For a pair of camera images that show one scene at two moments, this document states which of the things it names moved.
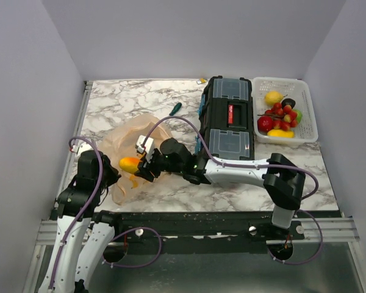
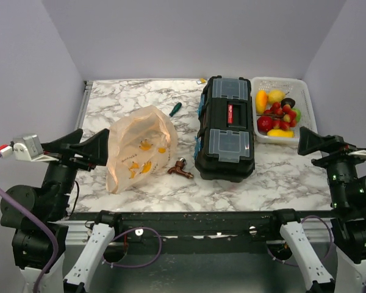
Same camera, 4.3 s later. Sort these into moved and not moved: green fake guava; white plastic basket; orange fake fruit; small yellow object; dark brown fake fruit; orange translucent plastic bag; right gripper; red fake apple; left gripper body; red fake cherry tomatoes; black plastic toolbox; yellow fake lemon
Moved: orange translucent plastic bag; orange fake fruit; right gripper; left gripper body
Not moved: red fake cherry tomatoes; white plastic basket; yellow fake lemon; small yellow object; green fake guava; black plastic toolbox; dark brown fake fruit; red fake apple
